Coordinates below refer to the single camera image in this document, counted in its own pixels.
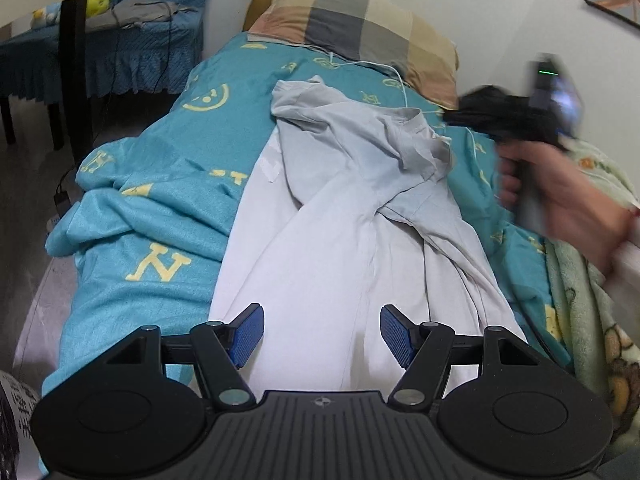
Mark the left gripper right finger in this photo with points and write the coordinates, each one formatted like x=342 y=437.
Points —
x=422 y=351

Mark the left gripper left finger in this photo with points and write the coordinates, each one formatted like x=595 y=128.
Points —
x=221 y=350

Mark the white garment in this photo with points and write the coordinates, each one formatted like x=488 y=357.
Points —
x=348 y=209

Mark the person right hand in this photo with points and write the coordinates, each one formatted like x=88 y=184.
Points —
x=574 y=210

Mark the teal patterned bed sheet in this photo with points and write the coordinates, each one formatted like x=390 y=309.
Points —
x=150 y=232

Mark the green fleece blanket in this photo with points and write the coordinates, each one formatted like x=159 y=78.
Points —
x=605 y=359

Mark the plaid pillow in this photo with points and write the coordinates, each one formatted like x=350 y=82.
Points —
x=375 y=31

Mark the blue covered chair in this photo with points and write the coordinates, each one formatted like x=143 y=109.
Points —
x=151 y=57

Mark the grey cloth on chair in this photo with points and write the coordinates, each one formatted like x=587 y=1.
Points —
x=135 y=12

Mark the yellow green plush toy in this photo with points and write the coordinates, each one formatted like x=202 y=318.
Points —
x=97 y=7

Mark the white desk shelf unit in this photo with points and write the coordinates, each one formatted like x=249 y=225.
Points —
x=48 y=64

